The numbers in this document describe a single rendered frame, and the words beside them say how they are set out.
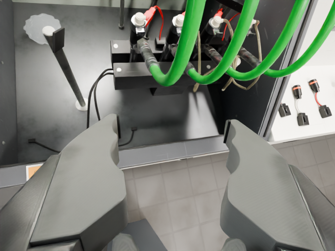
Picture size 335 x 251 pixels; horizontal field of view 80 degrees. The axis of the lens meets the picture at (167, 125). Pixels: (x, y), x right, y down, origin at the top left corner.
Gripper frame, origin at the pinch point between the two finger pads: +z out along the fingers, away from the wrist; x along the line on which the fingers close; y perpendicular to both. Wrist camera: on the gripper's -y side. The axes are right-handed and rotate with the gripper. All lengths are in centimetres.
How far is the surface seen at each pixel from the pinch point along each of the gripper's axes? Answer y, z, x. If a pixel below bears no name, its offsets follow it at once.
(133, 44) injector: 1.0, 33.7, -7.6
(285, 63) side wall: 3.5, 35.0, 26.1
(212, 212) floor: 121, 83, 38
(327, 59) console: 5, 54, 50
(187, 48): -3.2, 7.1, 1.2
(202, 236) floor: 131, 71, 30
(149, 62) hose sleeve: 1.1, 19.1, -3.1
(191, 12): -5.9, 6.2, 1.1
